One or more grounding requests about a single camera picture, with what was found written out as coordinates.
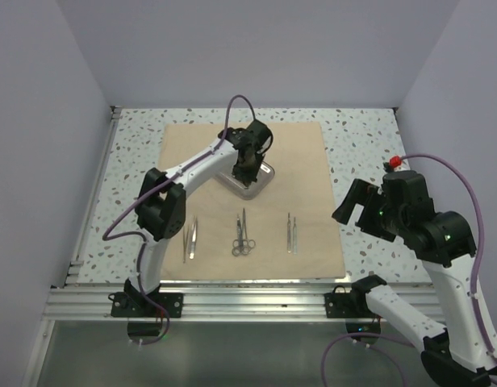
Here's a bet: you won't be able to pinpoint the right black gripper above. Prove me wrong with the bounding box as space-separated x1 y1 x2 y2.
332 177 407 241

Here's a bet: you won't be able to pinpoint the steel instrument tray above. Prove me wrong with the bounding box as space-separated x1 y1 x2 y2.
215 162 275 201

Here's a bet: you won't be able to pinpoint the steel scalpel handle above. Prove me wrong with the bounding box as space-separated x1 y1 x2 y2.
286 212 292 253
292 217 298 255

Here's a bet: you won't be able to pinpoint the beige surgical cloth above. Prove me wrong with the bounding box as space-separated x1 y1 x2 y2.
161 122 345 281

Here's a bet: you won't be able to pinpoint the steel surgical scissors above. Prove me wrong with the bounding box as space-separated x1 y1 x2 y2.
241 208 256 255

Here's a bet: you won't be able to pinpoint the steel forceps with rings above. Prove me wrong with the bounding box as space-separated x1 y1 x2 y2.
232 216 244 256

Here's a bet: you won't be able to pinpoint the steel tweezers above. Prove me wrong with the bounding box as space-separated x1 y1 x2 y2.
182 227 189 264
189 217 198 260

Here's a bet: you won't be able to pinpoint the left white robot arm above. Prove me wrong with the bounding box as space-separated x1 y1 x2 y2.
113 135 268 317

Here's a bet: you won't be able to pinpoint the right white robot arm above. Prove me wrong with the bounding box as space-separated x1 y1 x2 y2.
332 171 497 386

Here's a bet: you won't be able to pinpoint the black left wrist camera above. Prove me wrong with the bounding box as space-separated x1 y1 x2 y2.
246 119 274 154

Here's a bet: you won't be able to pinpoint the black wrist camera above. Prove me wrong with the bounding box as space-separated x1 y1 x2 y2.
246 119 274 154
382 170 436 218

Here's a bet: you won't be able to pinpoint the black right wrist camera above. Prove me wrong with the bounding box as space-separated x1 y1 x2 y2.
382 170 436 218

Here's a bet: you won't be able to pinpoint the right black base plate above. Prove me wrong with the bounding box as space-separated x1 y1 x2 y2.
324 285 376 318

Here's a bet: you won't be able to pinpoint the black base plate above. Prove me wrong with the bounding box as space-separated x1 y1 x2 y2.
108 292 184 318
324 285 376 318

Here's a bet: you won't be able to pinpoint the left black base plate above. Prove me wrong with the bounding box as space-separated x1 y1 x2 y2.
108 292 184 318

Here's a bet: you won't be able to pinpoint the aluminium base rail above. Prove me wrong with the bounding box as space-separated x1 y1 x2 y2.
44 281 463 323

